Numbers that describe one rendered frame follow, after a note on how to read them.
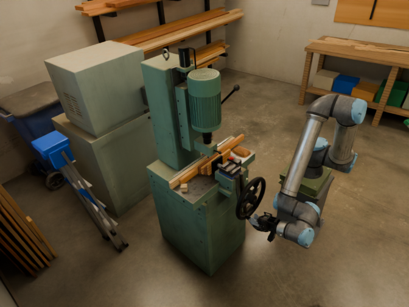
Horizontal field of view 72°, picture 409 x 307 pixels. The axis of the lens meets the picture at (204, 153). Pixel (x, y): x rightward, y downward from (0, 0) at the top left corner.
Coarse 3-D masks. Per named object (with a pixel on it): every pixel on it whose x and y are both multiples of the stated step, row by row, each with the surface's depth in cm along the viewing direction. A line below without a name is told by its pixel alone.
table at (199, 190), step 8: (248, 160) 185; (200, 176) 172; (208, 176) 172; (192, 184) 167; (200, 184) 167; (208, 184) 166; (216, 184) 166; (176, 192) 162; (184, 192) 162; (192, 192) 161; (200, 192) 161; (208, 192) 162; (224, 192) 166; (232, 192) 164; (184, 200) 160; (192, 200) 157; (200, 200) 159; (192, 208) 157
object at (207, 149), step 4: (200, 136) 177; (196, 140) 174; (200, 140) 173; (196, 144) 174; (200, 144) 171; (204, 144) 170; (208, 144) 169; (212, 144) 169; (216, 144) 170; (196, 148) 176; (200, 148) 173; (204, 148) 170; (208, 148) 167; (212, 148) 169; (216, 148) 172; (204, 152) 172; (208, 152) 169; (212, 152) 170; (216, 152) 173; (208, 156) 171
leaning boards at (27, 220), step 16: (0, 192) 211; (0, 208) 182; (16, 208) 219; (0, 224) 224; (16, 224) 194; (32, 224) 207; (0, 240) 188; (16, 240) 244; (16, 256) 202; (32, 256) 217; (48, 256) 230; (32, 272) 217
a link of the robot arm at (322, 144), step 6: (318, 138) 196; (324, 138) 195; (318, 144) 190; (324, 144) 189; (318, 150) 189; (324, 150) 189; (312, 156) 193; (318, 156) 191; (324, 156) 188; (312, 162) 196; (318, 162) 193
